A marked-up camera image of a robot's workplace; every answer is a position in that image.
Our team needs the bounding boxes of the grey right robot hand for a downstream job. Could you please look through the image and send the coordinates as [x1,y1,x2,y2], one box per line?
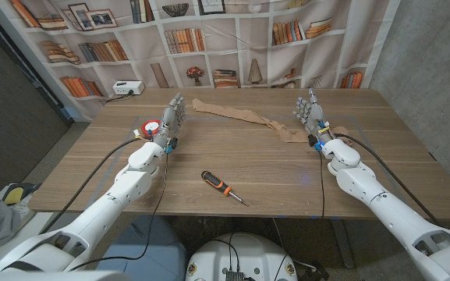
[292,87,335,146]

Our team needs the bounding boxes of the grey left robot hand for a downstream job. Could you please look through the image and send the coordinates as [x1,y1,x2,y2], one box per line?
[152,92,188,148]

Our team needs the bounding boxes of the beige nylon stocking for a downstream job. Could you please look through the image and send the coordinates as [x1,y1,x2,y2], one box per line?
[192,98,354,148]

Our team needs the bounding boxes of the black orange screwdriver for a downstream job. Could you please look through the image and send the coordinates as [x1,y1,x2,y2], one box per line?
[200,170,249,207]

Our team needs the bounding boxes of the red tape roll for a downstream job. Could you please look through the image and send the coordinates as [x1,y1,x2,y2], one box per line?
[141,119,161,138]

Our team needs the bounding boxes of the white power strip box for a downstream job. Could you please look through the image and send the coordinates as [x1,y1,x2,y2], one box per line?
[112,80,146,96]

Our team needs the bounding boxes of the printed bookshelf backdrop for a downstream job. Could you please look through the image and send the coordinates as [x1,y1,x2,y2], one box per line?
[0,0,402,123]

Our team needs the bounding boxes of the grey table leg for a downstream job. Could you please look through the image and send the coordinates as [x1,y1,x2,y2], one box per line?
[329,219,356,269]

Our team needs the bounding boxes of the blue-grey base under table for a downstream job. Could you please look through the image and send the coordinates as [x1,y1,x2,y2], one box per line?
[96,215,189,281]

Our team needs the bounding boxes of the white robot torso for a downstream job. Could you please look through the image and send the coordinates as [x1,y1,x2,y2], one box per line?
[184,233,299,281]

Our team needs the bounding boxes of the black floor adapter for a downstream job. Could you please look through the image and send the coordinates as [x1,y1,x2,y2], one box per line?
[296,261,331,281]

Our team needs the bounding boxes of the yellow black floor object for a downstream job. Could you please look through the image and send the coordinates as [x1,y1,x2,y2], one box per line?
[2,182,41,207]

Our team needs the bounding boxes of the white floor platform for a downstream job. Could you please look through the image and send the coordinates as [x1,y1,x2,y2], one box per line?
[0,183,73,270]

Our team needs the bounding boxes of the black power strip cable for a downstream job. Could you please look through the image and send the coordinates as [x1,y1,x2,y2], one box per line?
[105,90,136,104]

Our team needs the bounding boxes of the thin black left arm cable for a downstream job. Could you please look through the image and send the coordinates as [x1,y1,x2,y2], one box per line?
[68,151,170,272]

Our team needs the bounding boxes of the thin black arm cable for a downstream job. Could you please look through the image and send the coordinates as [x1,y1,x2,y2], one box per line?
[319,151,326,219]
[68,151,170,272]

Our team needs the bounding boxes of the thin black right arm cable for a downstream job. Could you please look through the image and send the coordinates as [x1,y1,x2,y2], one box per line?
[319,151,326,219]

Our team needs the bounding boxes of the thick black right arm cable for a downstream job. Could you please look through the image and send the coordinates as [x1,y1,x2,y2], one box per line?
[333,133,440,226]

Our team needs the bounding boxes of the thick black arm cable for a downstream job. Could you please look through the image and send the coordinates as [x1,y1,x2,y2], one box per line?
[39,137,150,235]
[333,133,440,226]

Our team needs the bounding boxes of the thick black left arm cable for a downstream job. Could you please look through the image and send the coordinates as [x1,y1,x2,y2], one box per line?
[39,137,150,235]

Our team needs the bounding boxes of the black torso cable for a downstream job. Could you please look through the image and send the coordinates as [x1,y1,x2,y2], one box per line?
[208,233,241,272]

